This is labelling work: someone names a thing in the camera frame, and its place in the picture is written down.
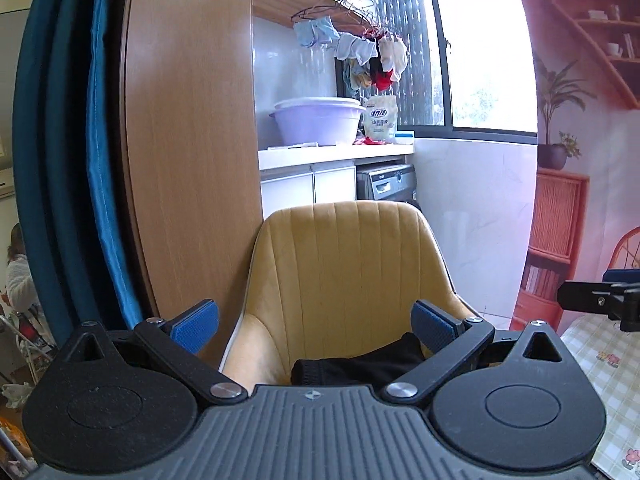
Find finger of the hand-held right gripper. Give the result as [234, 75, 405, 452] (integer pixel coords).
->
[556, 269, 640, 332]

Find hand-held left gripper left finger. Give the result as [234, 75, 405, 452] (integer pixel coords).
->
[65, 299, 249, 406]

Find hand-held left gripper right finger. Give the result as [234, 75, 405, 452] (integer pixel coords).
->
[381, 299, 569, 406]

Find black pants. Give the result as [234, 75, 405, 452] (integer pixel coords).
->
[291, 332, 431, 387]

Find checked floral tablecloth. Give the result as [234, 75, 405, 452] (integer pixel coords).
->
[559, 311, 640, 480]

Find yellow upholstered chair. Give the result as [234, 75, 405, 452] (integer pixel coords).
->
[219, 200, 485, 397]

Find printed room scene backdrop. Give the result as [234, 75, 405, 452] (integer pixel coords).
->
[509, 0, 640, 332]

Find grey washing machine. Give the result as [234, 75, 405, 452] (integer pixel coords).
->
[355, 163, 419, 207]

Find white base cabinet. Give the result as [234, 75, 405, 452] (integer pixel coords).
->
[259, 161, 359, 222]

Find wooden cabinet side panel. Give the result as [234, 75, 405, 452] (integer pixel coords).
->
[119, 0, 267, 322]

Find white plastic bag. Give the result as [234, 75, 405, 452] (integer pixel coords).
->
[2, 381, 35, 409]

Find white countertop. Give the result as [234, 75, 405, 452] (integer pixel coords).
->
[257, 142, 417, 172]

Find teal curtain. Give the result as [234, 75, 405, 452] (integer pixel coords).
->
[14, 0, 147, 343]

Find white detergent bag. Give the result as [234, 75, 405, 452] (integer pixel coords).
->
[363, 94, 399, 144]

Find lavender plastic basin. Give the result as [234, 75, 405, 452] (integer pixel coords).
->
[269, 97, 368, 147]

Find multicoloured hanging garment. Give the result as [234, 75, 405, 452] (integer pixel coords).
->
[344, 59, 374, 93]

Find dark framed window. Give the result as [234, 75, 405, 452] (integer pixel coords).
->
[371, 0, 539, 137]

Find white and red hanging garment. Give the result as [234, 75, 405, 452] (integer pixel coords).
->
[376, 36, 409, 93]

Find light blue hanging garment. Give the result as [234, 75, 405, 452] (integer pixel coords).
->
[293, 17, 341, 51]

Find metal folding frame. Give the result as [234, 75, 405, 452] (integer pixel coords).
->
[0, 305, 57, 387]

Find wire clothes hanger rack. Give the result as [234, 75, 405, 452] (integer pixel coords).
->
[289, 0, 402, 42]

